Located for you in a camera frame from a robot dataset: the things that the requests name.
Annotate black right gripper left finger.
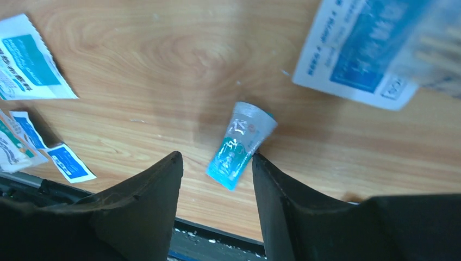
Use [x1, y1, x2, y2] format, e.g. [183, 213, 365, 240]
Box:
[1, 151, 183, 260]

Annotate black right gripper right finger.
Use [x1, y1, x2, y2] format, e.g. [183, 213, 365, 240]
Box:
[252, 154, 460, 260]

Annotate teal sachet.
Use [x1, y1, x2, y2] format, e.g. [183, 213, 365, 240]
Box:
[206, 101, 278, 191]

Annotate clear bag cotton swabs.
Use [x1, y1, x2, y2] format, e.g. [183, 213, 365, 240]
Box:
[390, 1, 460, 99]

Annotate blue alcohol pad pair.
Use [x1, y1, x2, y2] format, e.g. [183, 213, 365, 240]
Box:
[9, 110, 97, 184]

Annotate clear bag bandage pack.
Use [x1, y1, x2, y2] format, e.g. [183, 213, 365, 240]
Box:
[1, 110, 48, 173]

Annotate white teal gauze packet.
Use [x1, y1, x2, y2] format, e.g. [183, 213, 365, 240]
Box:
[1, 14, 78, 101]

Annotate blue white wipe packets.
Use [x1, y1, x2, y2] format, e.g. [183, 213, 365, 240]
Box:
[292, 1, 430, 110]

